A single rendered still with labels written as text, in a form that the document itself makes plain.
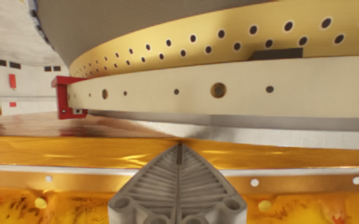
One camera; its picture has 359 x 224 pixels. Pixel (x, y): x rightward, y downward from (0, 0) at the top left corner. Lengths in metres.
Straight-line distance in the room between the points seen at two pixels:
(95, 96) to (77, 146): 0.08
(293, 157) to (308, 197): 0.07
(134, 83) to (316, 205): 0.31
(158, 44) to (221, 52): 0.08
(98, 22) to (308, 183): 0.40
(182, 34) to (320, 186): 0.29
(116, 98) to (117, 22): 0.11
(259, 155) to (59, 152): 0.29
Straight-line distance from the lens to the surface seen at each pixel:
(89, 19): 0.28
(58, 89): 0.37
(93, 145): 0.23
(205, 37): 0.18
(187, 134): 0.19
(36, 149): 0.29
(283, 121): 0.20
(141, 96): 0.16
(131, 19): 0.22
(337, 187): 0.32
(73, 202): 0.28
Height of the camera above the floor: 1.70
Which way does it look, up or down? 5 degrees up
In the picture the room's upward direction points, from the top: 180 degrees clockwise
